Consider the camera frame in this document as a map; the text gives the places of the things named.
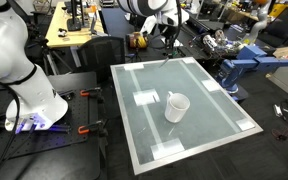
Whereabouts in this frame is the white ceramic mug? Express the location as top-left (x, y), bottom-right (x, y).
top-left (163, 90), bottom-right (191, 125)

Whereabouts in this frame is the black perforated mounting board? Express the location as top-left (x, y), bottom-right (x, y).
top-left (0, 87), bottom-right (102, 165)

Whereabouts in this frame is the black padded chair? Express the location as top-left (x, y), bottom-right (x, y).
top-left (263, 6), bottom-right (288, 48)

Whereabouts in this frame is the orange black bar clamp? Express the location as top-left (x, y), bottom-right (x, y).
top-left (77, 119), bottom-right (109, 138)
top-left (79, 87), bottom-right (106, 104)

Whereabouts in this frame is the black base cable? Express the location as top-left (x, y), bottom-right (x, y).
top-left (0, 79), bottom-right (22, 180)

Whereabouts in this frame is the white power adapter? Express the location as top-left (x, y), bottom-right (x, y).
top-left (273, 104), bottom-right (284, 118)

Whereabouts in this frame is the light wooden desk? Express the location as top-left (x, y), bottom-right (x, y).
top-left (45, 1), bottom-right (106, 49)

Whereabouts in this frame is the black monitor stand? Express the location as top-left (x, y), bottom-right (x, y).
top-left (65, 0), bottom-right (83, 33)

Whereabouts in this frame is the black base mounting clamp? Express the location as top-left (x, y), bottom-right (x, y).
top-left (56, 89), bottom-right (76, 101)
top-left (47, 123), bottom-right (82, 135)

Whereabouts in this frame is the cardboard box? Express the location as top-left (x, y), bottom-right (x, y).
top-left (272, 44), bottom-right (288, 60)

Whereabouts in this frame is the white red robot hand mechanism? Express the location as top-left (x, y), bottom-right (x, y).
top-left (202, 29), bottom-right (228, 54)

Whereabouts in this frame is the black mesh office chair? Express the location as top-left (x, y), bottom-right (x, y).
top-left (75, 35), bottom-right (127, 84)

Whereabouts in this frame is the yellow black cable reel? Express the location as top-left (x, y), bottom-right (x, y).
top-left (126, 31), bottom-right (150, 52)

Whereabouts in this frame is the black camera tripod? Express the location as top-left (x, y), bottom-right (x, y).
top-left (30, 36), bottom-right (72, 77)

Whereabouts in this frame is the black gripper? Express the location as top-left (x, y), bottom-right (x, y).
top-left (165, 22), bottom-right (183, 60)

